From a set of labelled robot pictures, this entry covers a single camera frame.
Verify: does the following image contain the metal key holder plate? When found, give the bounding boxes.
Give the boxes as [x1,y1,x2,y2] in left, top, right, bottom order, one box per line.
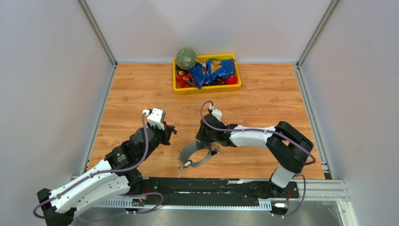
[177,140,223,178]

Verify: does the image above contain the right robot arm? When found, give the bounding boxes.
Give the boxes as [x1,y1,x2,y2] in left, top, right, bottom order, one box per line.
[196,113,316,197]

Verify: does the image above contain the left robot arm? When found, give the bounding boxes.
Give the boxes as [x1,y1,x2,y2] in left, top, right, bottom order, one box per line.
[33,121,176,226]

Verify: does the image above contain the black tag with white label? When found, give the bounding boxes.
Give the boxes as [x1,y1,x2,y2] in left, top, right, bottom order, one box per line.
[183,160,192,168]

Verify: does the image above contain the yellow plastic bin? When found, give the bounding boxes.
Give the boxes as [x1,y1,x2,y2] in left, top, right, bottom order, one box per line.
[173,53,241,95]

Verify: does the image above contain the strawberries in bin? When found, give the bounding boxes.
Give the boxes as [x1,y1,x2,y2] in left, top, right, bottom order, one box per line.
[175,70,194,88]

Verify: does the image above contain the blue snack bag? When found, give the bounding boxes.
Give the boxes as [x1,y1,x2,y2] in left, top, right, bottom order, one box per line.
[187,58,238,89]

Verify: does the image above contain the red tomato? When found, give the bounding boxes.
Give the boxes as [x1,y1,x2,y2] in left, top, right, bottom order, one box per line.
[225,74,238,85]

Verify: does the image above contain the green melon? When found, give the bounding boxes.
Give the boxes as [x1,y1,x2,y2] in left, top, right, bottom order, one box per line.
[176,48,197,70]

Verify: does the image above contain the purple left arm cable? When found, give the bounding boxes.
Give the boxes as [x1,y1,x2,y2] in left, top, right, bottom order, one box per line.
[32,112,164,224]

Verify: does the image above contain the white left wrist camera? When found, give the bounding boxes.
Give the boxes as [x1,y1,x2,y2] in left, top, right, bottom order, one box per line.
[143,108,166,130]

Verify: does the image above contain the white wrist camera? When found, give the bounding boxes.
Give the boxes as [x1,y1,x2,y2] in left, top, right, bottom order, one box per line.
[208,105,223,121]
[143,108,166,130]

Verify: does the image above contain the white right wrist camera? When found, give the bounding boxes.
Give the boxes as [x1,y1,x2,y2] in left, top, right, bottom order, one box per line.
[208,105,223,121]

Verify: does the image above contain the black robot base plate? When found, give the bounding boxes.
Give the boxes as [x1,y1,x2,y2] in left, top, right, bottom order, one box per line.
[128,177,300,207]

